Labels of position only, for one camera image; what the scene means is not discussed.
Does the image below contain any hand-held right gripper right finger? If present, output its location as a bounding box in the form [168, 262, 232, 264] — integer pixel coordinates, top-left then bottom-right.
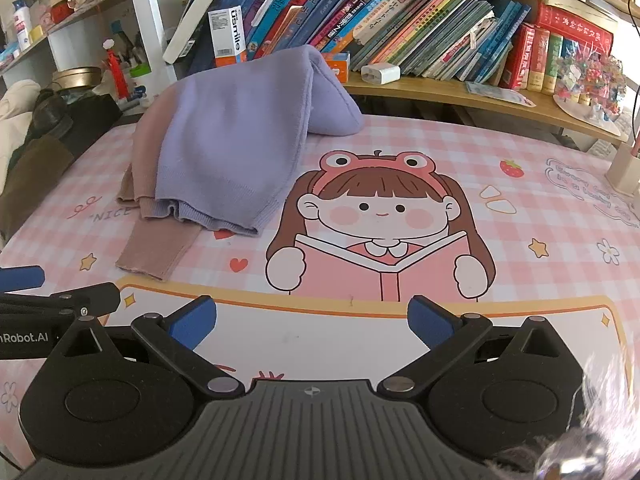
[377, 296, 586, 396]

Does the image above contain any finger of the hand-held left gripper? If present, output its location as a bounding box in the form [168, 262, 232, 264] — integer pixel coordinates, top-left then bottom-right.
[0, 282, 122, 318]
[0, 266, 45, 292]

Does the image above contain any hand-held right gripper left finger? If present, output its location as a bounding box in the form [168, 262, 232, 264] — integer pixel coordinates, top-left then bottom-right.
[47, 296, 246, 401]

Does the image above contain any purple and pink knit sweater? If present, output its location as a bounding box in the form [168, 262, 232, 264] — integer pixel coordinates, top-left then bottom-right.
[116, 44, 365, 281]

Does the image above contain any brown cloth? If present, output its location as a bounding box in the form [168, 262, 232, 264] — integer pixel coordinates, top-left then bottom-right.
[0, 135, 76, 246]

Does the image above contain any pink checkered cartoon table mat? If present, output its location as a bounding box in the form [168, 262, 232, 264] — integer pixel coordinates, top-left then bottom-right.
[0, 110, 640, 461]

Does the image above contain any cream cloth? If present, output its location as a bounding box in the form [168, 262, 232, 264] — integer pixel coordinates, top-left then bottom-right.
[0, 80, 41, 181]

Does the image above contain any black bag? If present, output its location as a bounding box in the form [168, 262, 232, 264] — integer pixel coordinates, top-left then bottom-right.
[25, 89, 123, 161]

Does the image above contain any gold round tin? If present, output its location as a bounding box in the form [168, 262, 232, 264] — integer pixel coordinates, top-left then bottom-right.
[50, 66, 103, 91]

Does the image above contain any white tub with green lid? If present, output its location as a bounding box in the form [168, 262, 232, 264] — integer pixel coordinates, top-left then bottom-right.
[129, 62, 153, 102]

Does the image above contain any white and wooden bookshelf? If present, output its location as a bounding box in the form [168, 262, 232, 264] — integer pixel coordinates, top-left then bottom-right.
[0, 0, 640, 146]

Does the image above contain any light blue paper card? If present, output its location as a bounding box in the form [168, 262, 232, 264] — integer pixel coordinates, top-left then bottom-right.
[465, 81, 536, 108]

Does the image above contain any beige pen holder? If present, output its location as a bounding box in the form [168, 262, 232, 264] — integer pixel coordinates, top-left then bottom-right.
[606, 142, 640, 197]

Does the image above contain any white lotion bottle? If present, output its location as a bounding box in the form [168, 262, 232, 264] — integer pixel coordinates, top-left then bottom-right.
[12, 0, 33, 52]

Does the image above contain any flat orange and white box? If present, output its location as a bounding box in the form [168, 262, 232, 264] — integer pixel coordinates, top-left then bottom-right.
[322, 52, 352, 83]

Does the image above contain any colourful flower ornament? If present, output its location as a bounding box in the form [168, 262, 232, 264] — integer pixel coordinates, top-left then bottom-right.
[552, 42, 628, 123]

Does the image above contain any tall white and orange box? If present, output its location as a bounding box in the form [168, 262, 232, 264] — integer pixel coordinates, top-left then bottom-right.
[207, 6, 248, 68]

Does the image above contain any thick leaning white book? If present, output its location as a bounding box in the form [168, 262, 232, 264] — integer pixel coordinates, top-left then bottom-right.
[162, 0, 228, 65]

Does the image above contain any row of colourful books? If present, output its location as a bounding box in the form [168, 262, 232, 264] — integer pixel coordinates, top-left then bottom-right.
[190, 0, 568, 93]

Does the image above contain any red thick book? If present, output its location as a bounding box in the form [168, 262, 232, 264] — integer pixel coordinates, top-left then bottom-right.
[535, 2, 615, 56]

